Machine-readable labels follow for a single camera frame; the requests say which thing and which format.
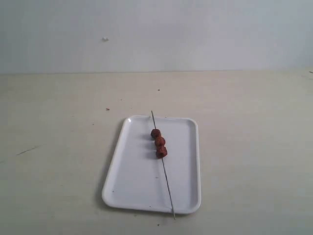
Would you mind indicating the thin metal skewer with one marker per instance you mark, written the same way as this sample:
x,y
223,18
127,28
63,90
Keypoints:
x,y
165,174

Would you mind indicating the brown meatball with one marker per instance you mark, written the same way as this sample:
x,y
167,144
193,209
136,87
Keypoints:
x,y
159,141
155,133
161,152

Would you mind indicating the white rectangular plastic tray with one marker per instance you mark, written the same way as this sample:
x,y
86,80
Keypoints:
x,y
135,178

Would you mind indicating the small white wall fixture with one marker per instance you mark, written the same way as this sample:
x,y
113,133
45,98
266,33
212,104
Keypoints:
x,y
105,38

